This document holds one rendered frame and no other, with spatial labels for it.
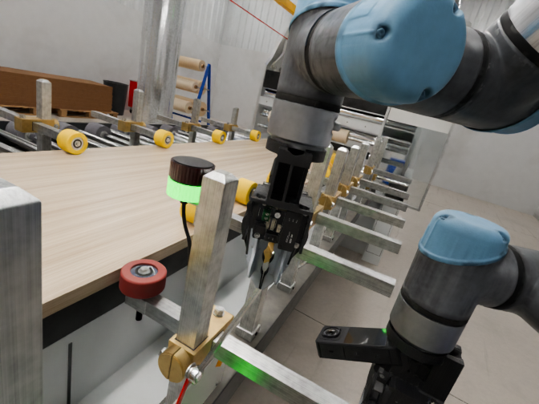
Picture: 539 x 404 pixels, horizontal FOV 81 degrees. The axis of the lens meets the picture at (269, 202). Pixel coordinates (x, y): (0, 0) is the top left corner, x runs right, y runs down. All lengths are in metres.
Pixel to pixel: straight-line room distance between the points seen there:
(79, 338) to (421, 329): 0.56
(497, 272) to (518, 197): 9.04
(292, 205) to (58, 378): 0.54
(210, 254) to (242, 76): 10.80
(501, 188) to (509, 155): 0.80
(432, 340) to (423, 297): 0.05
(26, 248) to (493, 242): 0.38
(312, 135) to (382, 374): 0.31
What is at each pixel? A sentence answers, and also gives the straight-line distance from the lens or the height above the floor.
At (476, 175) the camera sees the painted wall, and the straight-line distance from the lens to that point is 9.26.
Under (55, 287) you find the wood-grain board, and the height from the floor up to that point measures 0.90.
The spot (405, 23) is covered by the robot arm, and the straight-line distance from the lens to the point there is 0.24.
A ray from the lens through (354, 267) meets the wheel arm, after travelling 0.69.
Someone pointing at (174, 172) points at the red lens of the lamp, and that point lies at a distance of 0.43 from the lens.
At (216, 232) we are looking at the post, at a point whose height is 1.07.
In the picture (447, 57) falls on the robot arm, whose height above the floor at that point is 1.30.
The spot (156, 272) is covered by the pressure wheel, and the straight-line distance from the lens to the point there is 0.63.
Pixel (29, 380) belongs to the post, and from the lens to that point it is 0.32.
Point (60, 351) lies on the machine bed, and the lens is 0.69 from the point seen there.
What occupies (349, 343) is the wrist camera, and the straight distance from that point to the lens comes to 0.46.
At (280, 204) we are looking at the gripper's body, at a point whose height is 1.15.
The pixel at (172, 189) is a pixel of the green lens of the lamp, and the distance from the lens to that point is 0.43.
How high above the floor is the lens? 1.26
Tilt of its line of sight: 19 degrees down
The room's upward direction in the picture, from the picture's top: 14 degrees clockwise
